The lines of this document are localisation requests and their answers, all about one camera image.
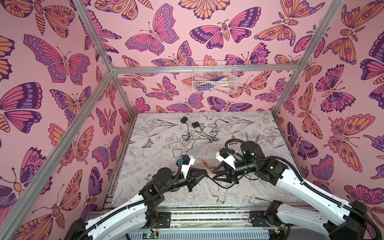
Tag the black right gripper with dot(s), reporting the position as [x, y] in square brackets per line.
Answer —
[232, 172]

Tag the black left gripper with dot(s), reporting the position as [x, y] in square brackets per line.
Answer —
[190, 177]

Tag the white network switch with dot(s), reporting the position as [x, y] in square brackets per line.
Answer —
[194, 151]
[186, 168]

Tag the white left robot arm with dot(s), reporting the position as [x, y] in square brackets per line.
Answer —
[138, 212]

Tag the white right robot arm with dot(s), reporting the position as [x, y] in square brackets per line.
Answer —
[333, 217]

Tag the black power adapter right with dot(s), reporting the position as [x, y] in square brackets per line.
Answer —
[195, 125]

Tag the black power adapter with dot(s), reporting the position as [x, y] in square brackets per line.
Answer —
[195, 125]
[184, 120]

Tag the black power adapter left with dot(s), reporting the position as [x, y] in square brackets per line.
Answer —
[184, 120]

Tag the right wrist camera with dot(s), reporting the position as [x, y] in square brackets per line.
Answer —
[223, 156]

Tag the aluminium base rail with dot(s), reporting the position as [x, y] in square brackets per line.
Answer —
[203, 224]

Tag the white wire basket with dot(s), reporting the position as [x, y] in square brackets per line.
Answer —
[214, 77]

